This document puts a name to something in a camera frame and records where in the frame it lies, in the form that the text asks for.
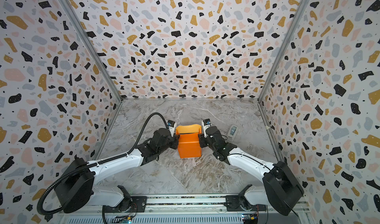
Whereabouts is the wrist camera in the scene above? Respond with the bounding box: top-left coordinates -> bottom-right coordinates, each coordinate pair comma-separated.
201,119 -> 212,137
167,120 -> 176,136

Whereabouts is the black corrugated cable left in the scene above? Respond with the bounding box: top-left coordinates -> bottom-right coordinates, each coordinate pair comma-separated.
36,112 -> 168,216

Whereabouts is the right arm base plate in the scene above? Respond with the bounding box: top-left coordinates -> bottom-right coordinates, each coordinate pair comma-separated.
224,195 -> 267,212

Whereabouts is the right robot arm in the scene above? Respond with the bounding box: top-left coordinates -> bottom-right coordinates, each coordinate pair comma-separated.
199,125 -> 304,216

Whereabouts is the white tape dispenser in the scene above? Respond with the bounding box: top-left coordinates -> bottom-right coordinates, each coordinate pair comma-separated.
227,125 -> 238,143

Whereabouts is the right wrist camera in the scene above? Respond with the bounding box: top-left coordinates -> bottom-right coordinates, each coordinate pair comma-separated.
201,119 -> 212,137

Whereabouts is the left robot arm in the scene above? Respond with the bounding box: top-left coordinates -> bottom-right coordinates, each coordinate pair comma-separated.
54,128 -> 180,213

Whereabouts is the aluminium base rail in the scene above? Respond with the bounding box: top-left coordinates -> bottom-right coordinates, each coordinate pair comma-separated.
57,194 -> 314,224

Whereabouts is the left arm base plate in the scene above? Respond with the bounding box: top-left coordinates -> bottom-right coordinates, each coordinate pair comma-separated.
104,196 -> 147,214

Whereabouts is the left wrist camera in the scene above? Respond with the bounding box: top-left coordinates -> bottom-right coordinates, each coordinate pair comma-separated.
167,120 -> 176,136

